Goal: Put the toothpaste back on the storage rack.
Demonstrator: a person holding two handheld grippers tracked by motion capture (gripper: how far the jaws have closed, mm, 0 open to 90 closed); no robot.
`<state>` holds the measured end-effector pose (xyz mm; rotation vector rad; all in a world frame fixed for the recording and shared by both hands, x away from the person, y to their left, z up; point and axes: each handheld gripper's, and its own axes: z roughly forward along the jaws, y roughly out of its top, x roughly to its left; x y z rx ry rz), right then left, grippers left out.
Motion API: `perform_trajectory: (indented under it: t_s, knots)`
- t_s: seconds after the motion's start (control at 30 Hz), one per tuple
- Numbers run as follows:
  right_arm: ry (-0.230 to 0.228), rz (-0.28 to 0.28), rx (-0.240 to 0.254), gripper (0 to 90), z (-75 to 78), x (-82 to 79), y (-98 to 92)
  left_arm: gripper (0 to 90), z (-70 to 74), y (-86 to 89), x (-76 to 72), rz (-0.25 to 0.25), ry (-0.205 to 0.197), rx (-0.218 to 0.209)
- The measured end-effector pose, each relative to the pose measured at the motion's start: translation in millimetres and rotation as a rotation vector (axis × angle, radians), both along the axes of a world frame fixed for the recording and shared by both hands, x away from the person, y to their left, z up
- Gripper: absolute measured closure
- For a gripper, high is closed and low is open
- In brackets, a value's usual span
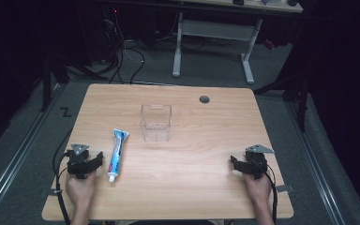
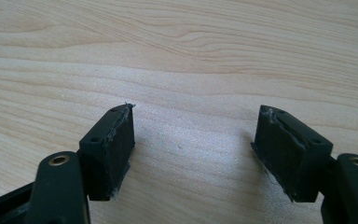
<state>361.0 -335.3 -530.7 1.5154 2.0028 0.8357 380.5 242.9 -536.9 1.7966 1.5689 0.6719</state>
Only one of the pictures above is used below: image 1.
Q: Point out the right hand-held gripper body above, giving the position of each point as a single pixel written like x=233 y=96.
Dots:
x=256 y=164

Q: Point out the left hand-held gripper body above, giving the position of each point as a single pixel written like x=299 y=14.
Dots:
x=78 y=164

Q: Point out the blue white toothpaste tube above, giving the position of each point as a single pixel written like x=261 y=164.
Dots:
x=116 y=156

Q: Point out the clear plastic box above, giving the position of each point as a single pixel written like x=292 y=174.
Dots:
x=155 y=125

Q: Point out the person's left hand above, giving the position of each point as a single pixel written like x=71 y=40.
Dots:
x=80 y=189

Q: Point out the person's right hand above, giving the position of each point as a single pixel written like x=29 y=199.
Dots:
x=258 y=189

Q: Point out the grey tape strip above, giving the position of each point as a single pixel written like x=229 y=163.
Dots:
x=50 y=192
x=285 y=188

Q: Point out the black round table grommet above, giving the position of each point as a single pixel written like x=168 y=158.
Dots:
x=204 y=99

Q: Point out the black metal stand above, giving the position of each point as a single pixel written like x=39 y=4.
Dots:
x=47 y=81
x=301 y=103

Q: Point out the small red object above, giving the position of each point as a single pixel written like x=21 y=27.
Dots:
x=269 y=44

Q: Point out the metal floor rail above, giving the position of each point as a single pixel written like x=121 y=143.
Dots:
x=317 y=168
x=18 y=156

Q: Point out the white desk frame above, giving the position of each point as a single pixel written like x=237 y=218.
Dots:
x=214 y=29

